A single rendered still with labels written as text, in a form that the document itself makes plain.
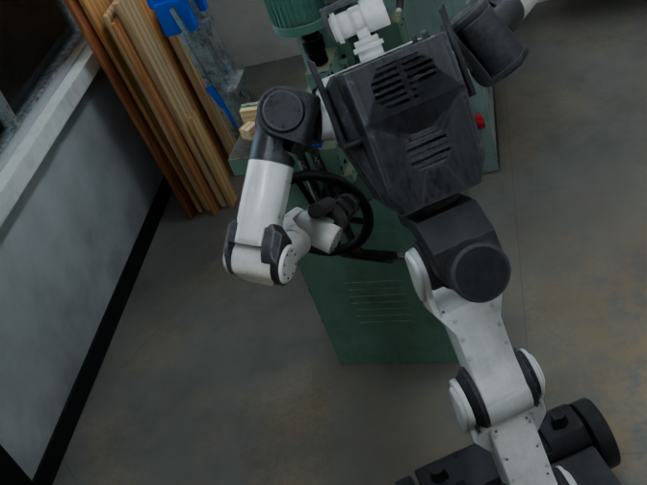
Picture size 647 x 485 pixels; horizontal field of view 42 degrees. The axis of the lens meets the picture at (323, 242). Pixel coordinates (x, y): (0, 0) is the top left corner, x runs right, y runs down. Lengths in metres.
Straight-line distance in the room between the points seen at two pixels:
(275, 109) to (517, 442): 0.95
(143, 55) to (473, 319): 2.16
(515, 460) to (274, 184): 0.87
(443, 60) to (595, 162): 2.06
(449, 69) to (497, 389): 0.71
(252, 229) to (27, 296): 1.63
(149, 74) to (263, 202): 2.08
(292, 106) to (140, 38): 2.03
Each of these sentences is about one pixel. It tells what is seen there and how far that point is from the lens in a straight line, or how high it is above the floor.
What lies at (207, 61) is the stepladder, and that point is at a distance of 3.10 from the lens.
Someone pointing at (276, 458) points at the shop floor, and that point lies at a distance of 2.80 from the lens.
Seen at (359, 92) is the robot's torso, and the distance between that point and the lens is 1.51.
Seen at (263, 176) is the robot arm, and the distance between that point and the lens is 1.61.
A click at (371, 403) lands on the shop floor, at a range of 2.82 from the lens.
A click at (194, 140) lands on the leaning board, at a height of 0.36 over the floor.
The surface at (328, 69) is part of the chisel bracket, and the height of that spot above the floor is 1.07.
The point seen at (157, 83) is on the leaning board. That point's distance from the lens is 3.64.
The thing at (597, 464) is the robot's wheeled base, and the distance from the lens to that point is 2.35.
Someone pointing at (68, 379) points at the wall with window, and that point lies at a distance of 3.28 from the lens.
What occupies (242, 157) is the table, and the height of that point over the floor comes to 0.90.
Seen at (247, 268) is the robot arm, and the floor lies 1.12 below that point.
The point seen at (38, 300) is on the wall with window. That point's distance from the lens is 3.18.
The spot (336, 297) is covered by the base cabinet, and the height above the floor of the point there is 0.33.
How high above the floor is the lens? 2.11
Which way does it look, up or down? 37 degrees down
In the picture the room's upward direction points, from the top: 21 degrees counter-clockwise
